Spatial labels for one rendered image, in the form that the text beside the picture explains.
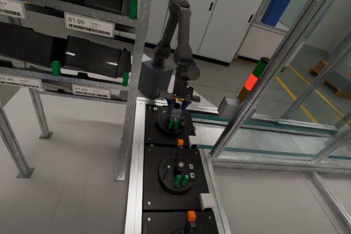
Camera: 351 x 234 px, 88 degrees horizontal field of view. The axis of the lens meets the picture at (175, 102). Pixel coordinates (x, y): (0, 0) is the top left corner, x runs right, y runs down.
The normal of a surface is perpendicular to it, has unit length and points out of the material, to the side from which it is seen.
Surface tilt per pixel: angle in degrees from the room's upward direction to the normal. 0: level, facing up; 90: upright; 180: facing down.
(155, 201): 0
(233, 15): 90
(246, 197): 0
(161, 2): 90
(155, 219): 0
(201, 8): 90
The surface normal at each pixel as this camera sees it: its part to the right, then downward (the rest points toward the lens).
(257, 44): 0.04, 0.64
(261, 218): 0.26, -0.75
